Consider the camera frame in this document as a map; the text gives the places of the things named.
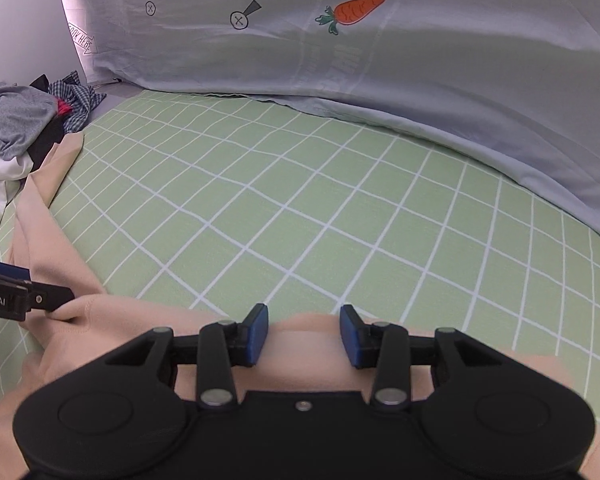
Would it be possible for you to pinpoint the green checked bed sheet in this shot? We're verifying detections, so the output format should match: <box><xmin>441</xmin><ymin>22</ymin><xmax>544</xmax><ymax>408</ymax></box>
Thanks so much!
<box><xmin>0</xmin><ymin>87</ymin><xmax>600</xmax><ymax>436</ymax></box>

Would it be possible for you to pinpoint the grey crumpled garment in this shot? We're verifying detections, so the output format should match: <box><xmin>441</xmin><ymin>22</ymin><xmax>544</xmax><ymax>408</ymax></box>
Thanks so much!
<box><xmin>0</xmin><ymin>81</ymin><xmax>61</xmax><ymax>161</ymax></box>

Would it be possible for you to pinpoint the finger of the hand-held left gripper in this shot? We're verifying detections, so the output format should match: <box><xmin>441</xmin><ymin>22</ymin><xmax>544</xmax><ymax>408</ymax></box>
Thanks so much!
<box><xmin>0</xmin><ymin>255</ymin><xmax>32</xmax><ymax>285</ymax></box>
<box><xmin>26</xmin><ymin>281</ymin><xmax>76</xmax><ymax>312</ymax></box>

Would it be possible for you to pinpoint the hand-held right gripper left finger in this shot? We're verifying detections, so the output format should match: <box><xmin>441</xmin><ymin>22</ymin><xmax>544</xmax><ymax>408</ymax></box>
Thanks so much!
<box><xmin>105</xmin><ymin>302</ymin><xmax>271</xmax><ymax>409</ymax></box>

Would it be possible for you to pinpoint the white rounded board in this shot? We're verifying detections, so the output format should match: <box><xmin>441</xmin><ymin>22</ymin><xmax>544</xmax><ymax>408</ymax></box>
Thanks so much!
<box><xmin>0</xmin><ymin>0</ymin><xmax>83</xmax><ymax>88</ymax></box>

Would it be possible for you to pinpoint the beige long-sleeved shirt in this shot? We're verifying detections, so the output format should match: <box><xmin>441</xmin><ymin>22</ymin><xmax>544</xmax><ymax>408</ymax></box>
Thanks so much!
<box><xmin>0</xmin><ymin>132</ymin><xmax>600</xmax><ymax>480</ymax></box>

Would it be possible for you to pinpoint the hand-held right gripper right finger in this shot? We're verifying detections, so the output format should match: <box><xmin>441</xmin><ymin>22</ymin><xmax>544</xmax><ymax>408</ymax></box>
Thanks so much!
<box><xmin>339</xmin><ymin>303</ymin><xmax>503</xmax><ymax>409</ymax></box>

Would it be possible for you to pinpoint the blue plaid shirt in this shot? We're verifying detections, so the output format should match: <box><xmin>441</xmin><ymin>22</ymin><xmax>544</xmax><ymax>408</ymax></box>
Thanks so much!
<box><xmin>47</xmin><ymin>71</ymin><xmax>108</xmax><ymax>133</ymax></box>

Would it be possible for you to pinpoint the grey carrot-print blanket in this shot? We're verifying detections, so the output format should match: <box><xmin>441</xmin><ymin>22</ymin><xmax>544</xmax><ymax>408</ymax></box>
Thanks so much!
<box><xmin>54</xmin><ymin>0</ymin><xmax>600</xmax><ymax>248</ymax></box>

